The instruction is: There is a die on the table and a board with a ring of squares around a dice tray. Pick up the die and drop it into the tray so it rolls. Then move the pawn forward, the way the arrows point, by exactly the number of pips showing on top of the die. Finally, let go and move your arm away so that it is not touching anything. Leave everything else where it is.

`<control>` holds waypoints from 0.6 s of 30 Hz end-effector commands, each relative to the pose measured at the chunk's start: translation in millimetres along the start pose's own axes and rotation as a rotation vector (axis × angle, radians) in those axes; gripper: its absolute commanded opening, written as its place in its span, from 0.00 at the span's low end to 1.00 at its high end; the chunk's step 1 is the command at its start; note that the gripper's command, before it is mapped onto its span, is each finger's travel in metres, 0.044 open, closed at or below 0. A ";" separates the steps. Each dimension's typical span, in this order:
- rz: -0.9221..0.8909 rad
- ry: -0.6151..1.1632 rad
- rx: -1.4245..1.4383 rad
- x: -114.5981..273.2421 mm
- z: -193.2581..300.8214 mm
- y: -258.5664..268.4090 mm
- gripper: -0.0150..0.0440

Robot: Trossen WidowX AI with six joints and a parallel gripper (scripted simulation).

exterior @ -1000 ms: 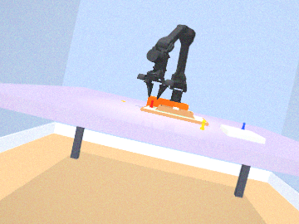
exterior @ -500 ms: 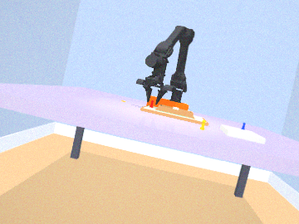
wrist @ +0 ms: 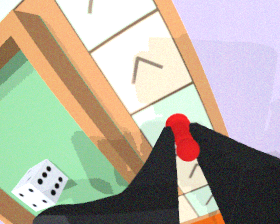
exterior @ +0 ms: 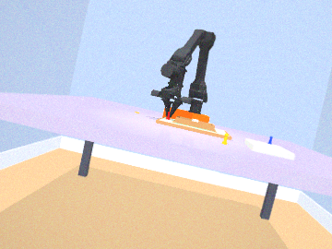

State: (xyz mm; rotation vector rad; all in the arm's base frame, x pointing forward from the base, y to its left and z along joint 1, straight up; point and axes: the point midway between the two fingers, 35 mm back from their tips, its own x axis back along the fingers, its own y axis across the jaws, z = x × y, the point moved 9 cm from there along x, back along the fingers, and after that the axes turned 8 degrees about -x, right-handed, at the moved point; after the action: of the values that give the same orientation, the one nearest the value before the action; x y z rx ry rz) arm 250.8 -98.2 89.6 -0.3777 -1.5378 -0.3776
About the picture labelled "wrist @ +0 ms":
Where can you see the white die with black pips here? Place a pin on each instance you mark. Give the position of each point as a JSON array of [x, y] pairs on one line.
[[41, 186]]

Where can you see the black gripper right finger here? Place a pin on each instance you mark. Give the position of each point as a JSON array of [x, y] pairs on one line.
[[245, 181]]

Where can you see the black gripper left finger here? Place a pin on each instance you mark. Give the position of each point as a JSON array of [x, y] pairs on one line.
[[150, 198]]

